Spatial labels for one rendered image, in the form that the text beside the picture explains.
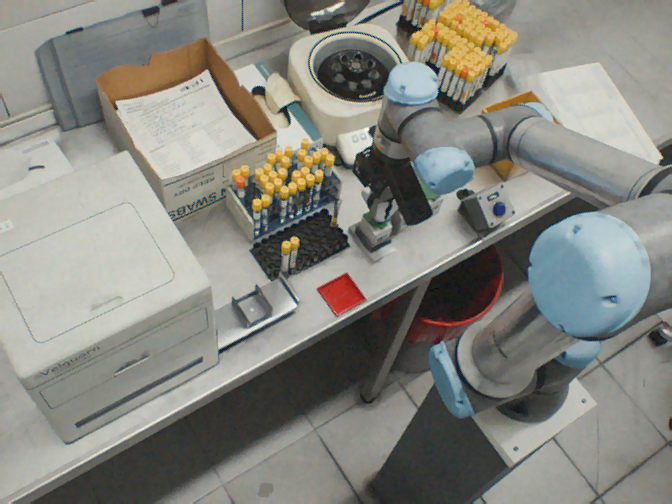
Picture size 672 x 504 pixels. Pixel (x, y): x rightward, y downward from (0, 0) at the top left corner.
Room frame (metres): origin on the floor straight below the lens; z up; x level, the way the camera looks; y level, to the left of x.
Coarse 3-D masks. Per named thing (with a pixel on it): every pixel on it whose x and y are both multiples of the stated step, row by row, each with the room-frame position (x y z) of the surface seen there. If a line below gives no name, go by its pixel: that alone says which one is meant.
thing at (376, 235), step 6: (360, 222) 0.78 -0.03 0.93; (366, 222) 0.77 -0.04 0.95; (390, 222) 0.78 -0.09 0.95; (360, 228) 0.78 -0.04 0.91; (366, 228) 0.77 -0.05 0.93; (372, 228) 0.76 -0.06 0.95; (378, 228) 0.76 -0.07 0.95; (384, 228) 0.77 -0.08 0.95; (390, 228) 0.77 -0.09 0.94; (366, 234) 0.77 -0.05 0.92; (372, 234) 0.75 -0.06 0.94; (378, 234) 0.75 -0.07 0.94; (384, 234) 0.77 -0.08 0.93; (372, 240) 0.75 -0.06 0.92; (378, 240) 0.76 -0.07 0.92
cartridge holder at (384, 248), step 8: (352, 232) 0.78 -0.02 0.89; (360, 232) 0.77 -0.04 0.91; (360, 240) 0.77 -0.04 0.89; (368, 240) 0.76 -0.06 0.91; (384, 240) 0.76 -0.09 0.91; (368, 248) 0.75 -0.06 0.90; (376, 248) 0.75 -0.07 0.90; (384, 248) 0.76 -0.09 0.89; (392, 248) 0.76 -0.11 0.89; (376, 256) 0.74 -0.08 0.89; (384, 256) 0.75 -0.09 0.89
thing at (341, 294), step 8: (336, 280) 0.68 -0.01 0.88; (344, 280) 0.68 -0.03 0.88; (352, 280) 0.68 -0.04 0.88; (320, 288) 0.65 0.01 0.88; (328, 288) 0.66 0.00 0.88; (336, 288) 0.66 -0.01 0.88; (344, 288) 0.66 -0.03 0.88; (352, 288) 0.67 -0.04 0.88; (328, 296) 0.64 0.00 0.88; (336, 296) 0.64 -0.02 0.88; (344, 296) 0.65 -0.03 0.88; (352, 296) 0.65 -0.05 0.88; (360, 296) 0.65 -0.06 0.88; (328, 304) 0.62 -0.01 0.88; (336, 304) 0.63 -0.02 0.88; (344, 304) 0.63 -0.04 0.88; (352, 304) 0.63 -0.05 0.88; (336, 312) 0.61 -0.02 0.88; (344, 312) 0.61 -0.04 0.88
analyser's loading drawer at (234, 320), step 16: (256, 288) 0.59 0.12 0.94; (272, 288) 0.61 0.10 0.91; (288, 288) 0.61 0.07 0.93; (240, 304) 0.57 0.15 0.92; (256, 304) 0.57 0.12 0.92; (272, 304) 0.58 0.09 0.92; (288, 304) 0.59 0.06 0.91; (224, 320) 0.53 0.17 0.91; (240, 320) 0.54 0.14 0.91; (256, 320) 0.54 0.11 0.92; (224, 336) 0.50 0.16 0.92; (240, 336) 0.51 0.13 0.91
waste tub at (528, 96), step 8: (512, 96) 1.15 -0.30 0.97; (520, 96) 1.16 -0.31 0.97; (528, 96) 1.17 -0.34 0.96; (536, 96) 1.16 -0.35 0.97; (496, 104) 1.11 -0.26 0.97; (504, 104) 1.13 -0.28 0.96; (512, 104) 1.15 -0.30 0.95; (544, 104) 1.14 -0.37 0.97; (488, 112) 1.10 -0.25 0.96; (504, 160) 1.01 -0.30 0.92; (496, 168) 1.02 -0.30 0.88; (504, 168) 1.01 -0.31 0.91; (512, 168) 1.00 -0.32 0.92; (520, 168) 1.01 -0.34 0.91; (504, 176) 1.00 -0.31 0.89; (512, 176) 1.01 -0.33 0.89
